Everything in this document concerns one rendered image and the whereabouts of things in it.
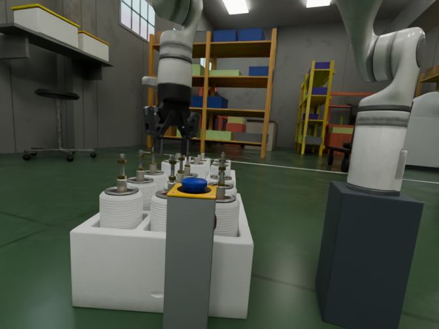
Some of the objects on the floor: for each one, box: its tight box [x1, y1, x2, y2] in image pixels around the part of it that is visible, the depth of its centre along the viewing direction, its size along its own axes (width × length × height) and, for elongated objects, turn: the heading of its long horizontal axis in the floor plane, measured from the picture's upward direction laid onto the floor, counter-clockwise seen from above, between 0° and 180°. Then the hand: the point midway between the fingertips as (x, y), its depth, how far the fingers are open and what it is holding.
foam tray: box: [70, 193, 253, 319], centre depth 67 cm, size 39×39×18 cm
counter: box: [244, 119, 278, 151], centre depth 707 cm, size 74×230×80 cm
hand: (172, 149), depth 51 cm, fingers open, 6 cm apart
